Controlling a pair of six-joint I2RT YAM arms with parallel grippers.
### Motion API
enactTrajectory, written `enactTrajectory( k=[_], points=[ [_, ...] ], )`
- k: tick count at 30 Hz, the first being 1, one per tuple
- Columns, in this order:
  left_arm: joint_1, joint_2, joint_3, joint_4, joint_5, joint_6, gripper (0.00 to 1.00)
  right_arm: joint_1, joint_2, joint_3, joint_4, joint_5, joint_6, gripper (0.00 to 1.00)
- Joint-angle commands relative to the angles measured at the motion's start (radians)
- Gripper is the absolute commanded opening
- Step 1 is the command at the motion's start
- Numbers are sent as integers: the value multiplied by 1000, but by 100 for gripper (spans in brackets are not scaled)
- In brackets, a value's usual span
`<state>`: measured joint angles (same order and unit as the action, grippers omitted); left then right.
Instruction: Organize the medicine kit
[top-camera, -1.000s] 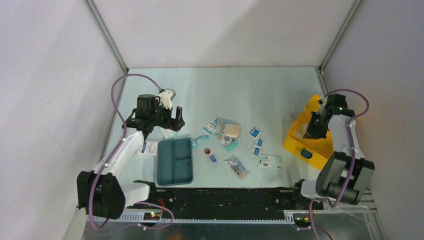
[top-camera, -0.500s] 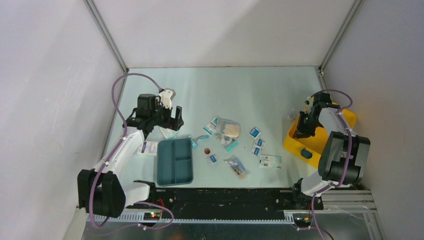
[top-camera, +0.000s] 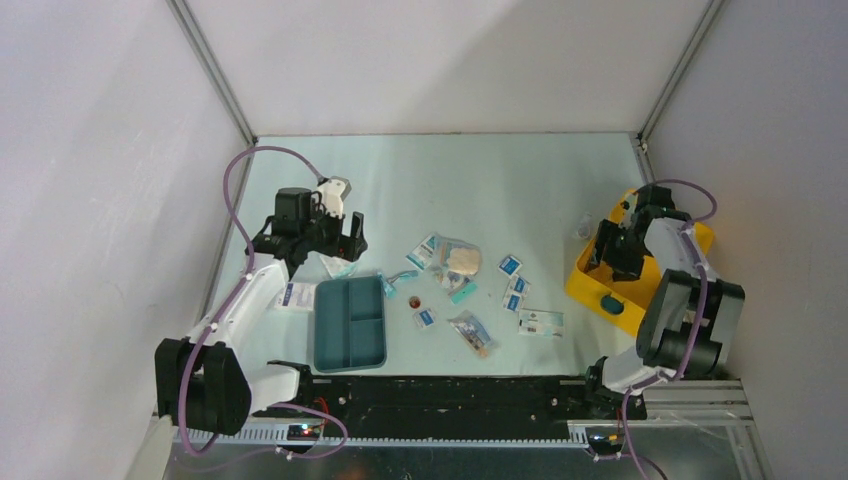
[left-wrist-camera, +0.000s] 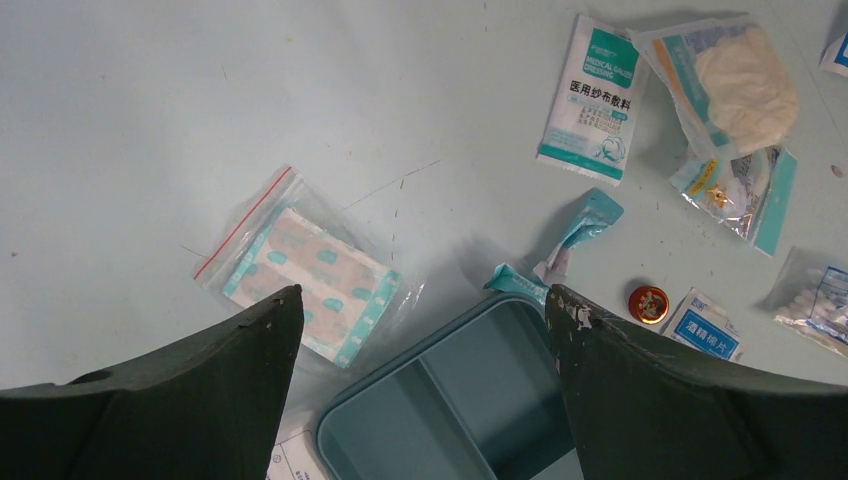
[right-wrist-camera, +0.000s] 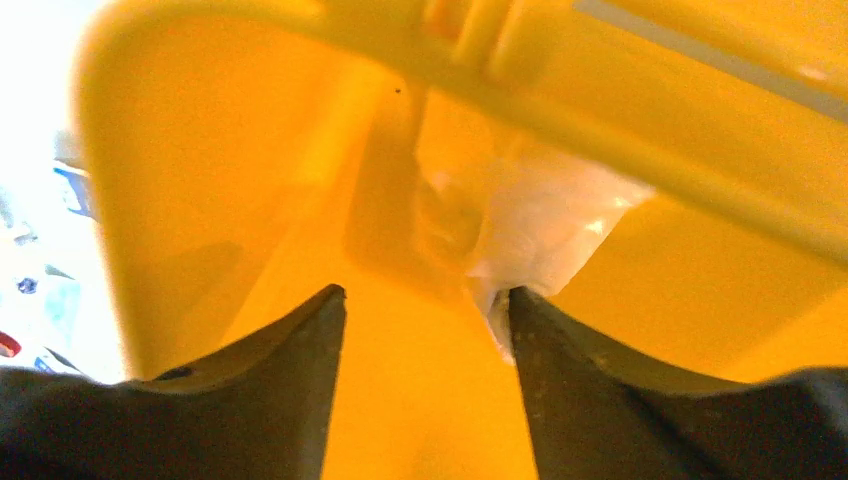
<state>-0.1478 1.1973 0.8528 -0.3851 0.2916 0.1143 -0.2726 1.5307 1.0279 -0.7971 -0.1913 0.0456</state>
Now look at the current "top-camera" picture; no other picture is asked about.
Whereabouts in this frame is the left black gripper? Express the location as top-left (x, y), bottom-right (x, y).
top-left (300, 199), bottom-right (366, 262)

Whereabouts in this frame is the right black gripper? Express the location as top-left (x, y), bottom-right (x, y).
top-left (584, 218), bottom-right (649, 282)

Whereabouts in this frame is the zip bag of bandages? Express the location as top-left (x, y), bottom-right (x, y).
top-left (319, 254), bottom-right (357, 279)

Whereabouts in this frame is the bag with beige gauze roll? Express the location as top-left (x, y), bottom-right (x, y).
top-left (430, 237), bottom-right (482, 277)

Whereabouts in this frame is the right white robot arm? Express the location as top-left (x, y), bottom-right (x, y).
top-left (581, 180), bottom-right (745, 418)

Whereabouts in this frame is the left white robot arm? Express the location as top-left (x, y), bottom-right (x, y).
top-left (154, 177), bottom-right (367, 435)

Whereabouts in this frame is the white medicine box blue label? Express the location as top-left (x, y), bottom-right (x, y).
top-left (272, 282), bottom-right (317, 312)

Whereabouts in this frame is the small clear plastic bottle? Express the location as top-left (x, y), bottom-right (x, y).
top-left (573, 212), bottom-right (593, 240)

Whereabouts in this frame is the twisted teal wrapper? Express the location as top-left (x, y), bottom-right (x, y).
top-left (377, 270), bottom-right (419, 299)

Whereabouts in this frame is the teal gauze dressing packet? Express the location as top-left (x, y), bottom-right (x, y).
top-left (405, 233), bottom-right (438, 271)

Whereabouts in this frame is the teal divided plastic tray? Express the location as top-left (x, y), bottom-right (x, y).
top-left (313, 276), bottom-right (387, 373)

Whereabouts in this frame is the white flat labelled packet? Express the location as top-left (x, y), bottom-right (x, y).
top-left (518, 309), bottom-right (565, 338)

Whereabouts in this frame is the cotton swabs bag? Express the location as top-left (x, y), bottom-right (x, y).
top-left (448, 310), bottom-right (495, 358)

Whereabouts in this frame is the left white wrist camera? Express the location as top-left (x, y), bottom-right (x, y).
top-left (316, 176), bottom-right (352, 219)

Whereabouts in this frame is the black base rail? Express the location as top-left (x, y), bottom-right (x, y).
top-left (294, 367), bottom-right (647, 442)

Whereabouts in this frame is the grey slotted cable duct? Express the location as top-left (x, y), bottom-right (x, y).
top-left (173, 423), bottom-right (591, 448)

